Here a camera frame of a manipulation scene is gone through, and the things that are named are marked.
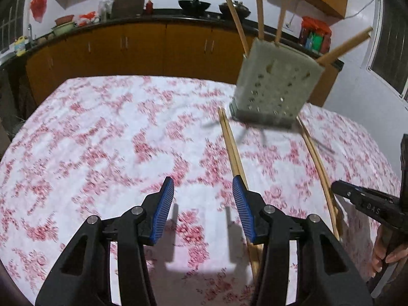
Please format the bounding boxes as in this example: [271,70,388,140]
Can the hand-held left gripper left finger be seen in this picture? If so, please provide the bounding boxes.
[35,176,175,306]

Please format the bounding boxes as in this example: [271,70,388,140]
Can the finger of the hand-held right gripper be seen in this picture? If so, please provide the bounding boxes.
[331,180,402,227]

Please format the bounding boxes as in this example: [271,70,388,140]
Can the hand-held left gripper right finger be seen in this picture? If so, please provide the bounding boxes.
[232,175,373,306]

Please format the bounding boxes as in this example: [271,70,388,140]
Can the wooden chopstick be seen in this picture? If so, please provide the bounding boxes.
[275,0,292,44]
[253,0,266,40]
[218,108,259,283]
[315,27,373,67]
[222,109,265,262]
[214,0,250,56]
[300,118,343,239]
[296,118,339,239]

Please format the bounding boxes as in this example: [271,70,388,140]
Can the green perforated utensil holder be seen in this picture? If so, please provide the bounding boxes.
[229,37,326,130]

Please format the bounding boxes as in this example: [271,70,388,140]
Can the person's right hand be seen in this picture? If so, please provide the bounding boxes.
[371,226,408,283]

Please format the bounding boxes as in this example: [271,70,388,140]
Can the floral tablecloth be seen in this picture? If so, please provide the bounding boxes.
[0,76,402,306]

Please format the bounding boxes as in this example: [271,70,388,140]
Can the large barred window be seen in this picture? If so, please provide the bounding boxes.
[366,0,408,99]

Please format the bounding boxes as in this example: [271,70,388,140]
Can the wooden lower cabinets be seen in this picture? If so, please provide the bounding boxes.
[25,22,345,107]

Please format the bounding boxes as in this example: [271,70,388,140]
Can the red bag over thermoses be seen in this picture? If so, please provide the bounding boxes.
[301,16,332,35]

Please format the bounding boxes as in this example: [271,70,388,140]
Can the black kitchen countertop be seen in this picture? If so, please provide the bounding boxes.
[0,11,345,67]

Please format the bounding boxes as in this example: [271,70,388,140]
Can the black wok with glass lid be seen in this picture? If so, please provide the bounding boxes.
[219,1,252,20]

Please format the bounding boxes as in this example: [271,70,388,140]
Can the crumpled red plastic bag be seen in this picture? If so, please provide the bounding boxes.
[78,11,98,27]

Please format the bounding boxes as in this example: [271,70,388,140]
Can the dark cutting board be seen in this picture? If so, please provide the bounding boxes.
[110,0,146,19]

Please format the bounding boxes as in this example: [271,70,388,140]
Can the clear plastic jar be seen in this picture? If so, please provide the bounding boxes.
[99,0,112,20]

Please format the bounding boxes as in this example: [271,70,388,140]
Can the yellow detergent bottle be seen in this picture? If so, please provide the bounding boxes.
[14,36,28,56]

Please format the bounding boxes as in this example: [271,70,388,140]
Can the red plastic bag on hook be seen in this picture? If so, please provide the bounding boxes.
[30,0,50,23]

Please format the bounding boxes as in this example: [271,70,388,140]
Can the wall cable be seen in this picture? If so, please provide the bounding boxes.
[285,0,380,28]

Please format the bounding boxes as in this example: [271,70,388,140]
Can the black wok with handle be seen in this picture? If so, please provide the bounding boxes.
[178,0,211,16]

